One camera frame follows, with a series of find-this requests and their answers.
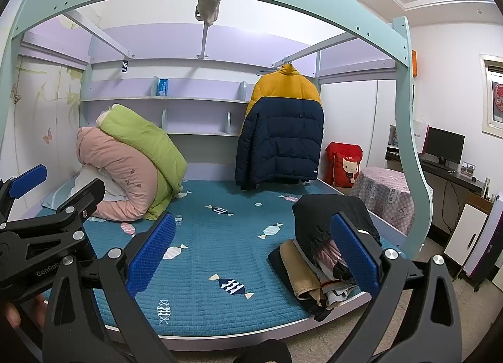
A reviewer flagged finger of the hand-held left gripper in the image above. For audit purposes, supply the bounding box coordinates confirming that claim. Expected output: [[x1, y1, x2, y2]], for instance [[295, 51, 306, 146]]
[[0, 164, 48, 206], [0, 178, 106, 236]]

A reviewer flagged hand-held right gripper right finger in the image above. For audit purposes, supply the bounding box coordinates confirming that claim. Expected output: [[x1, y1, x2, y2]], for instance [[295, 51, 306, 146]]
[[329, 212, 462, 363]]

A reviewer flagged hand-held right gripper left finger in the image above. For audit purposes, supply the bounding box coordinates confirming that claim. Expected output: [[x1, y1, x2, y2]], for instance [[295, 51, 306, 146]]
[[41, 212, 177, 363]]

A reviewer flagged black zip jacket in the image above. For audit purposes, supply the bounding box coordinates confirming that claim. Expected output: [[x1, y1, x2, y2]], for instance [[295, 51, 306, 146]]
[[292, 194, 383, 281]]

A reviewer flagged pile of folded clothes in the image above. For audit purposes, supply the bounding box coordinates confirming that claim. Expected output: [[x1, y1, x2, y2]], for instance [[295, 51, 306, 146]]
[[268, 247, 334, 322]]

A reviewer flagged person's left hand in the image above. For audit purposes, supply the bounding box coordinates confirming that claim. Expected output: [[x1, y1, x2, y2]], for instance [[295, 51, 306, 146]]
[[0, 295, 46, 332]]

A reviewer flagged white pillow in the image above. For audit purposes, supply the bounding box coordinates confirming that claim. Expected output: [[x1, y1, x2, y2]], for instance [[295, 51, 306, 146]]
[[71, 168, 130, 202]]

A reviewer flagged blue striped pillow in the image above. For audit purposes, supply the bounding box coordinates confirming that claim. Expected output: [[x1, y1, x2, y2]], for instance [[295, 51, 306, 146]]
[[41, 180, 107, 222]]

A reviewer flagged folded light grey garment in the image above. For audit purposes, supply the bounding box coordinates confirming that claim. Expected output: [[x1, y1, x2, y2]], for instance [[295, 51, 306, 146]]
[[320, 280, 358, 309]]

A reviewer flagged folded tan garment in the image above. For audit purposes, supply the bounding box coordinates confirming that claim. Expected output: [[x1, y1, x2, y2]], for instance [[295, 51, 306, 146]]
[[279, 239, 327, 301]]

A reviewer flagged round table with pink cloth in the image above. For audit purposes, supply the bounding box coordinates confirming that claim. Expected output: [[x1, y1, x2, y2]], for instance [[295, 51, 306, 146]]
[[351, 167, 415, 236]]

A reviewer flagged blue patterned bed mat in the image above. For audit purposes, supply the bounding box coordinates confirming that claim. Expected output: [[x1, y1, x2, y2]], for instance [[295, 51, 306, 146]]
[[43, 178, 405, 338]]

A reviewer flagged butterfly print wardrobe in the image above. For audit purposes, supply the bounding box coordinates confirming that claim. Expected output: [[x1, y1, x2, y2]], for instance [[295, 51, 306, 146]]
[[0, 57, 83, 206]]

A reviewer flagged green quilt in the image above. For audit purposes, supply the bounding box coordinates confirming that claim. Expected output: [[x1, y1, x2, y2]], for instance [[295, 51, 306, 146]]
[[98, 104, 188, 221]]

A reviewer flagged red cartoon cushion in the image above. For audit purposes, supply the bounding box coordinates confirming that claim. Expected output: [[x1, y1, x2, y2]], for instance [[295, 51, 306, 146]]
[[325, 142, 363, 188]]

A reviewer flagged white small cabinet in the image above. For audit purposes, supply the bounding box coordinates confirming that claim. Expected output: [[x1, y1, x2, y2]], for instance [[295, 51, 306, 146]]
[[444, 192, 492, 269]]

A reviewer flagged black keyboard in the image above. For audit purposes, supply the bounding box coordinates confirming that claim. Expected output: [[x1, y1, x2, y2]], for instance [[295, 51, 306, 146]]
[[420, 159, 456, 173]]

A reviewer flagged lilac headboard shelf unit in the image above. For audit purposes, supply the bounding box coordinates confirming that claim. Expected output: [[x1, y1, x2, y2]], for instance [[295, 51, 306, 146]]
[[80, 25, 321, 183]]

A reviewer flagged dark desk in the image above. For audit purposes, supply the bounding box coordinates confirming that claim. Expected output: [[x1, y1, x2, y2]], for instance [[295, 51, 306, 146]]
[[385, 147, 490, 230]]

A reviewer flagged white pink paper bag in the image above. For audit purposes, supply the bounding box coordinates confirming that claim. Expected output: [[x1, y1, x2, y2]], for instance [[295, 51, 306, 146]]
[[412, 119, 430, 155]]

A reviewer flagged yellow navy puffer jacket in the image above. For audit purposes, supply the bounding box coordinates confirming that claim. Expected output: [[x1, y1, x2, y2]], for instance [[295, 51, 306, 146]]
[[235, 63, 325, 191]]

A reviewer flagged black computer monitor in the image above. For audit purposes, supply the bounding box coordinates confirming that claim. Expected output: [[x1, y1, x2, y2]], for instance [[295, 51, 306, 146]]
[[423, 126, 465, 169]]

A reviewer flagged grey hanging cloth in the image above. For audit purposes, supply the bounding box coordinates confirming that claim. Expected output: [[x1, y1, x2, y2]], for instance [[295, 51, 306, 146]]
[[194, 0, 221, 26]]

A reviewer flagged white window frame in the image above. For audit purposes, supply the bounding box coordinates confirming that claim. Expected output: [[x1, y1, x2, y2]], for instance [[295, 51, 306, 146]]
[[479, 54, 503, 138]]

